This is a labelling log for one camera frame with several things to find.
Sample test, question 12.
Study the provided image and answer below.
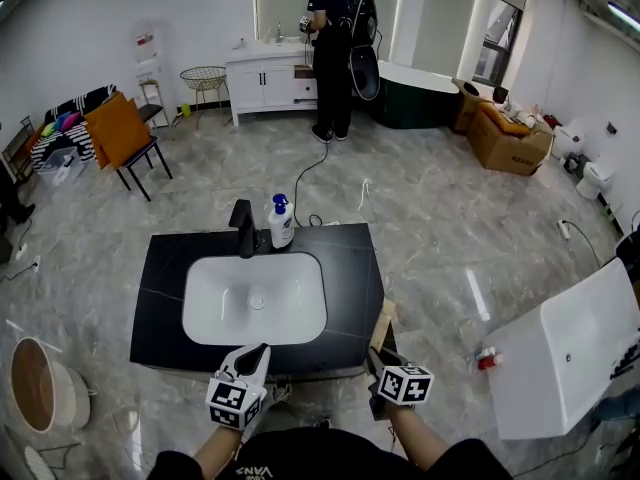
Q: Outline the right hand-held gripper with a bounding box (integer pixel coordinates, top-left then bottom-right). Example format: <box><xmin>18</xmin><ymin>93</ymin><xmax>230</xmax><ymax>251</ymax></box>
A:
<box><xmin>368</xmin><ymin>345</ymin><xmax>436</xmax><ymax>422</ymax></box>

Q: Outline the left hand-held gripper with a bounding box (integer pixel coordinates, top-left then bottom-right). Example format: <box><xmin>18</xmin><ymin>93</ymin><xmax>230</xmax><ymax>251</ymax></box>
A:
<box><xmin>205</xmin><ymin>343</ymin><xmax>273</xmax><ymax>432</ymax></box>

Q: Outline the person's left forearm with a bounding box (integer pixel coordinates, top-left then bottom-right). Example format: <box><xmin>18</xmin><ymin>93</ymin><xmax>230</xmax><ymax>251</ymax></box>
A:
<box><xmin>191</xmin><ymin>424</ymin><xmax>245</xmax><ymax>470</ymax></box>

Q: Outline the person's right forearm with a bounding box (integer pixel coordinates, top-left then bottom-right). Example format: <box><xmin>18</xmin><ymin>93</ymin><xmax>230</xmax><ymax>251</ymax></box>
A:
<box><xmin>386</xmin><ymin>404</ymin><xmax>450</xmax><ymax>472</ymax></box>

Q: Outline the white sink basin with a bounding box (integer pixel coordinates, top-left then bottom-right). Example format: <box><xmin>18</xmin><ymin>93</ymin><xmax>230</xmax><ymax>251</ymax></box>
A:
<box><xmin>180</xmin><ymin>251</ymin><xmax>329</xmax><ymax>347</ymax></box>

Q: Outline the black top sink cabinet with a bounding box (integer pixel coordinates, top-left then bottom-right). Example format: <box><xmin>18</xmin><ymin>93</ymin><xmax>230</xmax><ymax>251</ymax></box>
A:
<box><xmin>129</xmin><ymin>222</ymin><xmax>387</xmax><ymax>382</ymax></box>

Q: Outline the red bottle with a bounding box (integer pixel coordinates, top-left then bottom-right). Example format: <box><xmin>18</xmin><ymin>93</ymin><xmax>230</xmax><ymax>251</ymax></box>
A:
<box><xmin>476</xmin><ymin>351</ymin><xmax>504</xmax><ymax>373</ymax></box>

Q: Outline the person's black shirt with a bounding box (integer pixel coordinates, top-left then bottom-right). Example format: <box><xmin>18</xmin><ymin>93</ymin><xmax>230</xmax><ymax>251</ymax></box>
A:
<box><xmin>146</xmin><ymin>427</ymin><xmax>515</xmax><ymax>480</ymax></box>

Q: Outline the black sink faucet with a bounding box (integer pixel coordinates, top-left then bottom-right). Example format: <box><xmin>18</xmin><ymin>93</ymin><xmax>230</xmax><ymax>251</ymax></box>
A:
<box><xmin>227</xmin><ymin>198</ymin><xmax>262</xmax><ymax>261</ymax></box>

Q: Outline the white soap bottle blue pump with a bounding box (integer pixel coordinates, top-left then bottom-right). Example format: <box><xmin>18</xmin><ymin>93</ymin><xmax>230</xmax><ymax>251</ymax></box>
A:
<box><xmin>267</xmin><ymin>193</ymin><xmax>297</xmax><ymax>251</ymax></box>

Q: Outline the white bathtub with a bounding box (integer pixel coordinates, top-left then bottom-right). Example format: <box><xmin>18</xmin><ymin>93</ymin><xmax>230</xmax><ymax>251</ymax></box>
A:
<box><xmin>481</xmin><ymin>257</ymin><xmax>640</xmax><ymax>442</ymax></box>

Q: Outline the black chair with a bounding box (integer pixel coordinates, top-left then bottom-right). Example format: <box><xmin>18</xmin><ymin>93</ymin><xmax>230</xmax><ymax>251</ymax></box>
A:
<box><xmin>115</xmin><ymin>134</ymin><xmax>174</xmax><ymax>203</ymax></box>

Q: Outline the black bathtub faucet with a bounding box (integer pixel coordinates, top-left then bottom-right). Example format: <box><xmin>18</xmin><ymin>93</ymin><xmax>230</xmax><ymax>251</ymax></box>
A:
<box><xmin>609</xmin><ymin>342</ymin><xmax>640</xmax><ymax>381</ymax></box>

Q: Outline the large cardboard box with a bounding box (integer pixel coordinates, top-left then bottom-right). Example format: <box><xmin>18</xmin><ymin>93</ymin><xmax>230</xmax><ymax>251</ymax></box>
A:
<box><xmin>465</xmin><ymin>102</ymin><xmax>556</xmax><ymax>177</ymax></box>

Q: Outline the dark green bathtub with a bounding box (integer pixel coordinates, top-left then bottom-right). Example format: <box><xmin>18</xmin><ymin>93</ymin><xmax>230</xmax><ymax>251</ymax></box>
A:
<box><xmin>376</xmin><ymin>59</ymin><xmax>462</xmax><ymax>131</ymax></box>

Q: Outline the small cardboard box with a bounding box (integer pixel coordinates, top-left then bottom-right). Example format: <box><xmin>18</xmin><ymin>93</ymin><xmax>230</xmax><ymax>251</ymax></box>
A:
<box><xmin>451</xmin><ymin>78</ymin><xmax>494</xmax><ymax>135</ymax></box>

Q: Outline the orange cushion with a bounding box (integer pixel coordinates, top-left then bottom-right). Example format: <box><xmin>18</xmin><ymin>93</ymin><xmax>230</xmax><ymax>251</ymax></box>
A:
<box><xmin>83</xmin><ymin>91</ymin><xmax>154</xmax><ymax>171</ymax></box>

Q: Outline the wooden seat chair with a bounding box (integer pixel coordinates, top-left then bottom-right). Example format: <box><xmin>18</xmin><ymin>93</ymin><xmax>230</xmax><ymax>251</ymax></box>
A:
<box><xmin>136</xmin><ymin>79</ymin><xmax>172</xmax><ymax>130</ymax></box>

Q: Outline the clear plastic storage box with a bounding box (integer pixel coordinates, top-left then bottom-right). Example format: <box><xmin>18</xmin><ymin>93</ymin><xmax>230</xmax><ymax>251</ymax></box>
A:
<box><xmin>36</xmin><ymin>147</ymin><xmax>82</xmax><ymax>186</ymax></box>

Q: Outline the white vanity cabinet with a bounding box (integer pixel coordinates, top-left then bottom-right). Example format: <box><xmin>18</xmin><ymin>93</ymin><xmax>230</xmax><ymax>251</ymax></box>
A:
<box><xmin>224</xmin><ymin>37</ymin><xmax>322</xmax><ymax>129</ymax></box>

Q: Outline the striped sofa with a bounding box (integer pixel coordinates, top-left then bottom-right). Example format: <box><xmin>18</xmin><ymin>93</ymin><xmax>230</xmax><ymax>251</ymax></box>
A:
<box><xmin>30</xmin><ymin>84</ymin><xmax>118</xmax><ymax>172</ymax></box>

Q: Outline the window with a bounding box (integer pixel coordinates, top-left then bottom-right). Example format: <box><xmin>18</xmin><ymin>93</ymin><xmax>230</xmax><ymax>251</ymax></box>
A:
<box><xmin>471</xmin><ymin>0</ymin><xmax>524</xmax><ymax>87</ymax></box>

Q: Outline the ceiling light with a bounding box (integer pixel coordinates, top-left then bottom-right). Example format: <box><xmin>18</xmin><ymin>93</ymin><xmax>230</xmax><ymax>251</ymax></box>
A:
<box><xmin>606</xmin><ymin>0</ymin><xmax>640</xmax><ymax>25</ymax></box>

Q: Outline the black power cable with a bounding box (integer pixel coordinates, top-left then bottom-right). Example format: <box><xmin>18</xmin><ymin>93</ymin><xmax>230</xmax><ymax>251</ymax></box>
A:
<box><xmin>293</xmin><ymin>139</ymin><xmax>332</xmax><ymax>229</ymax></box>

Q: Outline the white wire chair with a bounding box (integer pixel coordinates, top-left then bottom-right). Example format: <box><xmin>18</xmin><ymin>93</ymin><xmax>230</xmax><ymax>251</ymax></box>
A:
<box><xmin>0</xmin><ymin>424</ymin><xmax>82</xmax><ymax>480</ymax></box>

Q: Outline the wire basket stool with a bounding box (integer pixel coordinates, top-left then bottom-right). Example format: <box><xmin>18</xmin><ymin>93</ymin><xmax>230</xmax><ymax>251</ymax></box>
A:
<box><xmin>179</xmin><ymin>65</ymin><xmax>232</xmax><ymax>130</ymax></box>

